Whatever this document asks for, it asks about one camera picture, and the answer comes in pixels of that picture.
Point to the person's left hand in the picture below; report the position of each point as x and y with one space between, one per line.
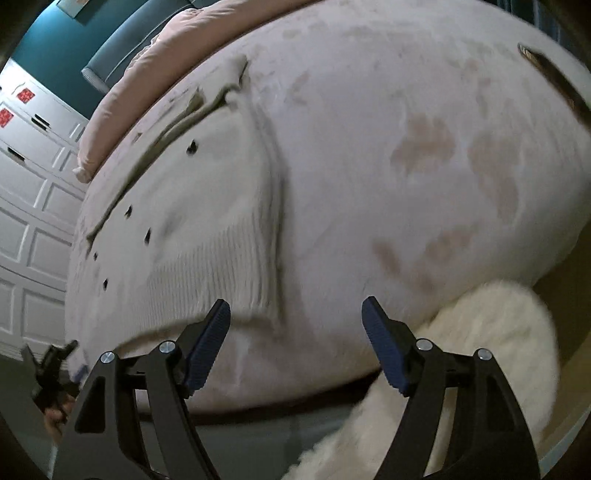
56 417

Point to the wall picture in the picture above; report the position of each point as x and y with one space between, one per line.
76 9

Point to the pink duvet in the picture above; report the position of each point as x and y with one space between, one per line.
134 97

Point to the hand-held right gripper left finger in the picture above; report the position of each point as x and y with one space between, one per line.
207 350

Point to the white panelled wardrobe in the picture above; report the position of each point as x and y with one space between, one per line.
37 207

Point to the dark smartphone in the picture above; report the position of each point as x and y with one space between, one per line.
558 83

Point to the pink floral blanket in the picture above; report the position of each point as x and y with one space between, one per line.
369 184

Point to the white fluffy rug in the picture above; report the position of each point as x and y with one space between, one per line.
489 350

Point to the red square sticker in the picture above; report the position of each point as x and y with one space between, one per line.
5 117
25 95

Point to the blue grey curtain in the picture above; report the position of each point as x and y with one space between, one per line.
554 23

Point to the cream knitted sweater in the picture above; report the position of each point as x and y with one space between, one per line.
207 221

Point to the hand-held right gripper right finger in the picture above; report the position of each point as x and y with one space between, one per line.
383 346

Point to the teal padded headboard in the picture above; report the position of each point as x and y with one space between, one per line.
124 41

